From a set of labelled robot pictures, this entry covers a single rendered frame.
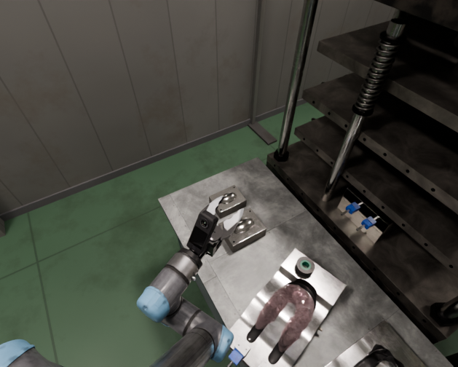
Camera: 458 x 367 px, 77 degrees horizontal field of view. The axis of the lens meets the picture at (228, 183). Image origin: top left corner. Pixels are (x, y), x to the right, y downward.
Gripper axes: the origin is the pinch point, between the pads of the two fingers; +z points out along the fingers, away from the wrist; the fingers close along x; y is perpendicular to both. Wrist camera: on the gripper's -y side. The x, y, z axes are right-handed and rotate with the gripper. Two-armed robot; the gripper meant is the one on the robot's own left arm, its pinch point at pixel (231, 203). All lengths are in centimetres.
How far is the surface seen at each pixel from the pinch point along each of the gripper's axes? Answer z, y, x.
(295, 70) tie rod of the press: 91, 7, -18
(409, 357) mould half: 13, 49, 80
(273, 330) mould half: -7, 54, 32
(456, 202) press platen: 56, 9, 64
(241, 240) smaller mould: 21, 59, 1
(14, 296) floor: -63, 164, -124
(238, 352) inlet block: -21, 56, 25
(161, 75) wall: 119, 76, -135
